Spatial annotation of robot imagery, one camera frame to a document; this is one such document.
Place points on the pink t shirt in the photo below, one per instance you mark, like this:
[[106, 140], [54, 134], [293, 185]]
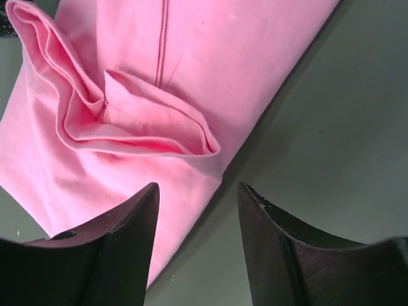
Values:
[[114, 95]]

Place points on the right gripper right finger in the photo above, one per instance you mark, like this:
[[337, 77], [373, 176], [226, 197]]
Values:
[[290, 262]]

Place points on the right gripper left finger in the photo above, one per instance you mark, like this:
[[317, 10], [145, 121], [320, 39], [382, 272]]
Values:
[[104, 261]]

